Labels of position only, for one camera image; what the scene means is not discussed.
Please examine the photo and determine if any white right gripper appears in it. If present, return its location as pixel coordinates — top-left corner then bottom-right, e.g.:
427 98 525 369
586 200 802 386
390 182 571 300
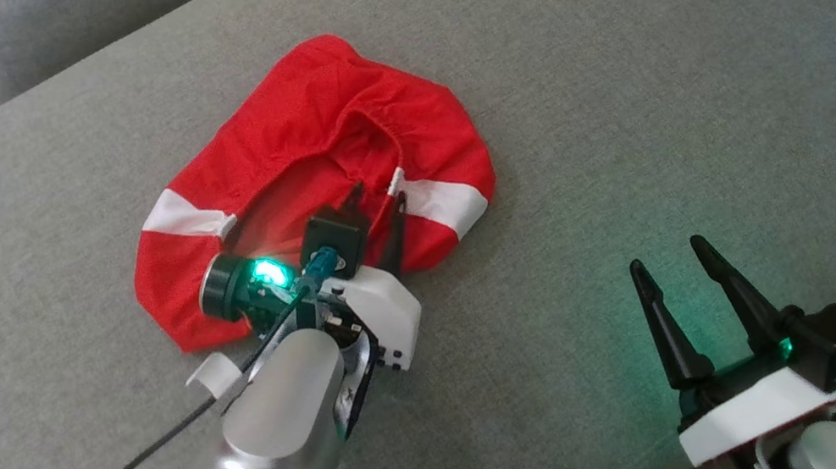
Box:
626 213 836 469

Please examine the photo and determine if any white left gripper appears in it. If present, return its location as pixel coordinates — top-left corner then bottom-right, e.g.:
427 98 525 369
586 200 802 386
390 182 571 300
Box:
185 175 439 406

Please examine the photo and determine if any red and white jersey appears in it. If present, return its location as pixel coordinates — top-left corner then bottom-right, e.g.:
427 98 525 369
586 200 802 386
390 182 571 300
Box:
97 8 518 362

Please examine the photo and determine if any large grey fabric sofa seat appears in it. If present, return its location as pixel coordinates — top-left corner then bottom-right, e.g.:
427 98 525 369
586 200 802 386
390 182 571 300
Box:
0 0 836 469

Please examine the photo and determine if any small grey fabric sofa cushion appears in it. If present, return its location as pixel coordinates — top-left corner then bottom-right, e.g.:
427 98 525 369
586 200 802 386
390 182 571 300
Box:
0 0 301 107

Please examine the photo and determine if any blue cable connector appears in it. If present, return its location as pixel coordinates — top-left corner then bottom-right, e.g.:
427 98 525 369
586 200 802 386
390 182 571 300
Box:
297 246 347 295

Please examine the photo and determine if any white cable clip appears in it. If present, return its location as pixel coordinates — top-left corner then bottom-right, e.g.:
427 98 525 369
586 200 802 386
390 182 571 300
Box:
180 347 252 415

